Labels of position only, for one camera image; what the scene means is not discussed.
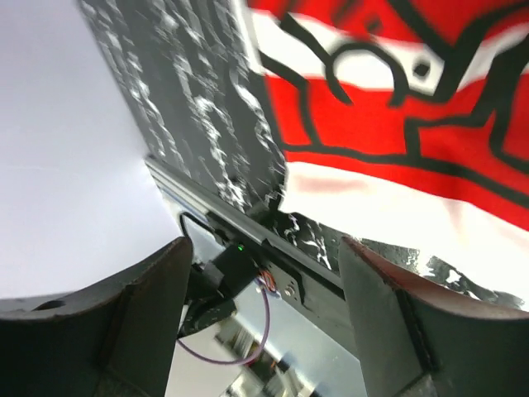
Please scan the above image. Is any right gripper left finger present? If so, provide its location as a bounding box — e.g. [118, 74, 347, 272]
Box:
[1, 237, 193, 396]

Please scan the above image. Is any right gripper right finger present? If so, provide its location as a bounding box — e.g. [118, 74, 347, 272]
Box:
[339, 237, 528, 396]

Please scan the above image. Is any white t-shirt red print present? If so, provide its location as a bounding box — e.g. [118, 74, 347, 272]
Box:
[233, 1, 528, 258]

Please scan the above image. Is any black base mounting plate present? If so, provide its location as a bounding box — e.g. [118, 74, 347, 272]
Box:
[179, 212, 352, 337]

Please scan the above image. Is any aluminium rail profile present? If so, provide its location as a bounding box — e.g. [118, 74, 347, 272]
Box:
[144, 155, 265, 245]

